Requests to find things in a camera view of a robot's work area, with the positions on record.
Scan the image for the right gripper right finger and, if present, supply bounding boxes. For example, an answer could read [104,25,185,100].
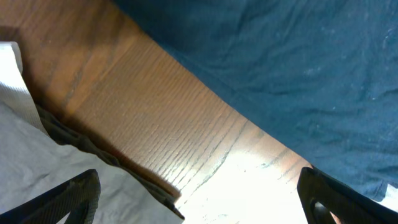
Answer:
[297,167,397,224]

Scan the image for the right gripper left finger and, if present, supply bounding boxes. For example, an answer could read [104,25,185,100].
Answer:
[1,169,101,224]

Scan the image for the dark blue garment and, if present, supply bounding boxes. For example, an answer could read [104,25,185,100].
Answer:
[117,0,397,202]

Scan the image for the grey shorts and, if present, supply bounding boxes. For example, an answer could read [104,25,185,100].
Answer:
[1,42,183,224]

